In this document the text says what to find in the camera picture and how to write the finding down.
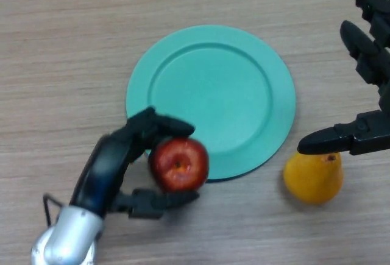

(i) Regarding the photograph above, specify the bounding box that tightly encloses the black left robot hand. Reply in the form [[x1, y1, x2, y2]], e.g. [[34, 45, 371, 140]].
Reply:
[[68, 106, 200, 221]]

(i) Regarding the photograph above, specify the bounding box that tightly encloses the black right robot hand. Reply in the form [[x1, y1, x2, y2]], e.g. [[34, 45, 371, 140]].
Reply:
[[297, 0, 390, 156]]

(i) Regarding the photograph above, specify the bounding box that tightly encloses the yellow pear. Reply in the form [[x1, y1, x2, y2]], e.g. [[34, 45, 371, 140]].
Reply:
[[283, 151, 344, 206]]

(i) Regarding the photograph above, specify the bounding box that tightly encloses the green round plate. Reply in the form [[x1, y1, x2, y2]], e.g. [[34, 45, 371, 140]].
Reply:
[[126, 24, 297, 183]]

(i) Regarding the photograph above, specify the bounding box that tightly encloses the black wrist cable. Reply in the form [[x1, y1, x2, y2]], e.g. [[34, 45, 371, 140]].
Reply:
[[42, 193, 65, 227]]

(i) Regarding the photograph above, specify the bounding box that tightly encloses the red apple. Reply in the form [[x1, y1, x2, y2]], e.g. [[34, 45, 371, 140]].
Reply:
[[148, 138, 210, 193]]

